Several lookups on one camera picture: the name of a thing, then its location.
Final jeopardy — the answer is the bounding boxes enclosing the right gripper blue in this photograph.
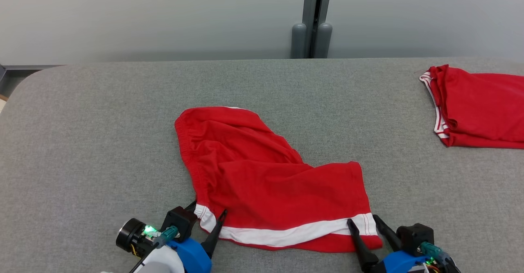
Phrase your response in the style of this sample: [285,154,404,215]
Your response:
[347,214,430,273]

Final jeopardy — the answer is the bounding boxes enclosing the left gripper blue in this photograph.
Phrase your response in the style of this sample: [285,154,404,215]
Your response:
[167,200,228,273]

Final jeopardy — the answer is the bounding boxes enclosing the red shorts white trim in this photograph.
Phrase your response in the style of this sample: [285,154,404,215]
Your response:
[174,106,383,253]

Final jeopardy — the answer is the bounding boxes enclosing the red white basketball jersey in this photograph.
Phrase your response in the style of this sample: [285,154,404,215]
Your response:
[419,64,524,149]

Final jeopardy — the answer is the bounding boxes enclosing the teal left camera connector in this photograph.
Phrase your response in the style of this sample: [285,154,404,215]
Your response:
[154,226,180,247]

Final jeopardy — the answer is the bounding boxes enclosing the teal camera connector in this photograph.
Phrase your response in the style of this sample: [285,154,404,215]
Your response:
[418,242,445,263]
[154,226,180,247]

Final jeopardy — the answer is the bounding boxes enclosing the teal right camera connector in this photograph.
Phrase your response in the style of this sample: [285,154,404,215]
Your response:
[418,242,445,263]

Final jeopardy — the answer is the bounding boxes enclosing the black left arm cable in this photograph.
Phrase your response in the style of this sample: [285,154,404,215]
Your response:
[129,241,163,273]

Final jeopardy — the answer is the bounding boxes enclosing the grey partition post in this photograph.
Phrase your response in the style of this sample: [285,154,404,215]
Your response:
[291,0,333,59]

